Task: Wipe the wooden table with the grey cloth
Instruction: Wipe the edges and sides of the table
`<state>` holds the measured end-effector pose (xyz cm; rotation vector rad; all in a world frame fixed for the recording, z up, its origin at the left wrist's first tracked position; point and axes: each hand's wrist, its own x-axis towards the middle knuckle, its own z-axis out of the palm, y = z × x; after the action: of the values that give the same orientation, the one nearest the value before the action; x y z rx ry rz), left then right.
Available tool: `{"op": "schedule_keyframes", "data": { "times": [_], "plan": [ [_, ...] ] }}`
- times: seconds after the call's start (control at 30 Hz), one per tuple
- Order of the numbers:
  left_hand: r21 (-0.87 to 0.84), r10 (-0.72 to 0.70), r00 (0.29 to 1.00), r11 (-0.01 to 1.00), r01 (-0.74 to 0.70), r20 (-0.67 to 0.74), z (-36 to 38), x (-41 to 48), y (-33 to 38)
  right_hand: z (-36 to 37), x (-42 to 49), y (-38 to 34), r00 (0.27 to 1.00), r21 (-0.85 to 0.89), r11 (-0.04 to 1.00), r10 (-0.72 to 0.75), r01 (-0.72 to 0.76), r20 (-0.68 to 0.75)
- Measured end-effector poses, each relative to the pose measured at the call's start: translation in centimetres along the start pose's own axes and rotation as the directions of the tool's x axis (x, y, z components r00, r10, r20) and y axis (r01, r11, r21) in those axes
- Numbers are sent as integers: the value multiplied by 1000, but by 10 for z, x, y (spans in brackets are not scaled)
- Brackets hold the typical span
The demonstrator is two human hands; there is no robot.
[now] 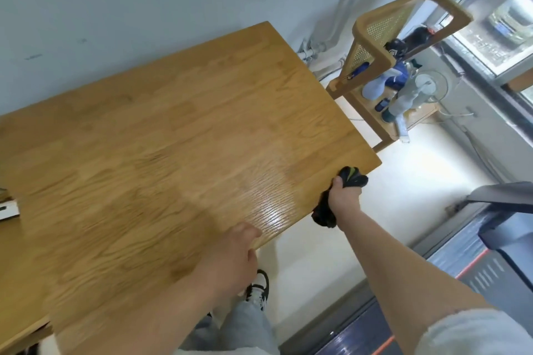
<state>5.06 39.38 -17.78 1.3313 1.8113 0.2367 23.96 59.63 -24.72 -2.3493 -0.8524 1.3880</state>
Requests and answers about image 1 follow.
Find person's left hand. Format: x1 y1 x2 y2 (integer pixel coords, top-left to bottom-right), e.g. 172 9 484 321
193 222 264 300

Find blue patterned bag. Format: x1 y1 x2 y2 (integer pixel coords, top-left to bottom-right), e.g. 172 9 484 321
385 61 414 90

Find wooden rattan chair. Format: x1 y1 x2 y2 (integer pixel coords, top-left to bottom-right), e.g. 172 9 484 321
0 188 56 355
325 0 474 154

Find wooden table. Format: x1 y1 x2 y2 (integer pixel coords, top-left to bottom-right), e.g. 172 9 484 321
0 21 383 344

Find person's right forearm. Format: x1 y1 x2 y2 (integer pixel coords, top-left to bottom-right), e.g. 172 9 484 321
336 210 495 339

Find dark grey cleaning cloth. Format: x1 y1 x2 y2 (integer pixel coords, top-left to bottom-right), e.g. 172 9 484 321
311 166 370 229

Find person's white shirt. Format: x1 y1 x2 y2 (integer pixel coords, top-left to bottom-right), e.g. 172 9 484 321
414 308 533 355

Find window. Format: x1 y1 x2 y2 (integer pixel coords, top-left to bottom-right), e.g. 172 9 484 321
433 0 533 110

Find teal capped bottle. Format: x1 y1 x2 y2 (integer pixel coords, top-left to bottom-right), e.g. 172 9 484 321
381 94 411 124

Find white handheld device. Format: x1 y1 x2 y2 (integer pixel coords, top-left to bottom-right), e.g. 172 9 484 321
0 199 21 222

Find person's grey trousers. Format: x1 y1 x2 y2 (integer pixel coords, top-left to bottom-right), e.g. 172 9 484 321
179 300 280 355

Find light blue spray bottle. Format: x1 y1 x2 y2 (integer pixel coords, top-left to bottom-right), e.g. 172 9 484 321
361 75 393 100

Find black treadmill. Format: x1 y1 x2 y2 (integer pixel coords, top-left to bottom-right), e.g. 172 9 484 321
279 182 533 355

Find person's right hand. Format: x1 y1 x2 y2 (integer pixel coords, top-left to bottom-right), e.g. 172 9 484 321
328 175 363 233

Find person's left forearm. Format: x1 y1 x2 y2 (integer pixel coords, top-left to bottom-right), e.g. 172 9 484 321
83 270 234 355

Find white tube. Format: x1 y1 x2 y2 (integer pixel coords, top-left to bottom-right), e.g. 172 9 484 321
395 115 411 145

